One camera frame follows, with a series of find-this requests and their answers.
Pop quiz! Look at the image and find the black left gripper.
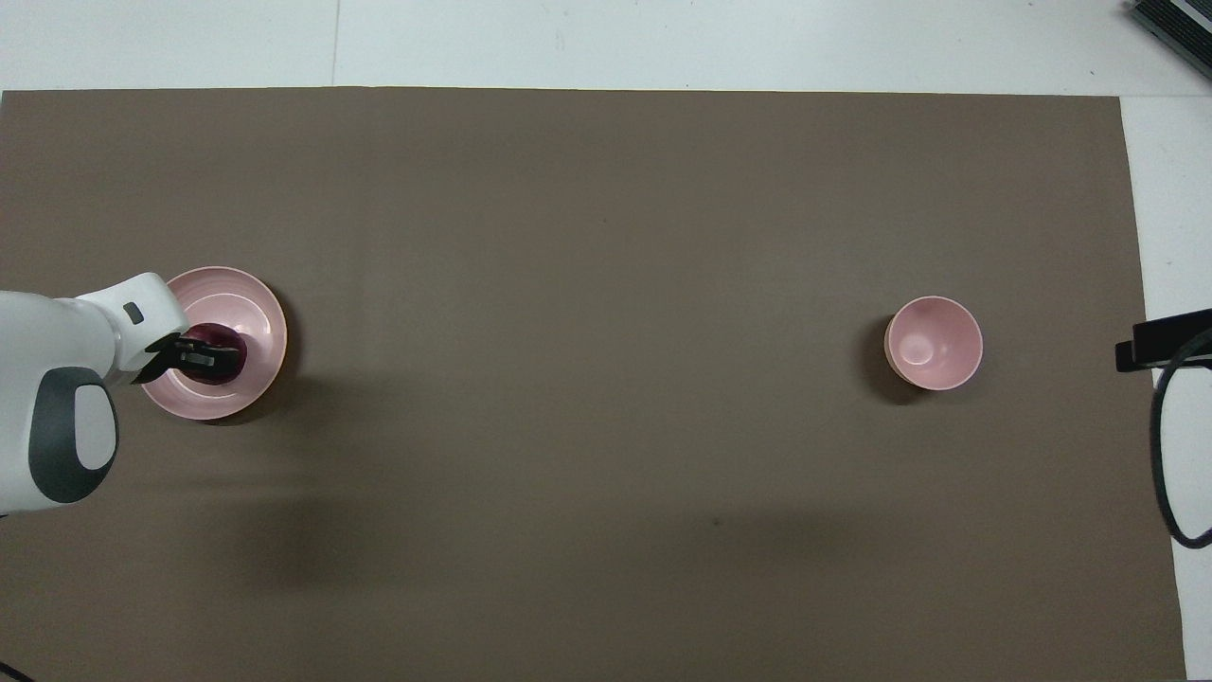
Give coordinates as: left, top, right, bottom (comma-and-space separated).
142, 333, 243, 385

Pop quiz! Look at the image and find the dark red apple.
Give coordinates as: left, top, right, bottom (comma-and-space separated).
180, 322, 249, 386

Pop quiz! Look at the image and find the pink plate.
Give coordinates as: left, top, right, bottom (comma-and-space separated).
133, 266, 288, 421

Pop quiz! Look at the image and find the pink bowl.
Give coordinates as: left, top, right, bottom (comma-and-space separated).
884, 296, 984, 391

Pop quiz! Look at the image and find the dark ribbed panel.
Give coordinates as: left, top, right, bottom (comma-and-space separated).
1127, 0, 1212, 79

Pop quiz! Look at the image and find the brown table mat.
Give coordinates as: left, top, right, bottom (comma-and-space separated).
0, 87, 1189, 682

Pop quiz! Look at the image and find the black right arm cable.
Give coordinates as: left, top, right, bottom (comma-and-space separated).
1150, 327, 1212, 550

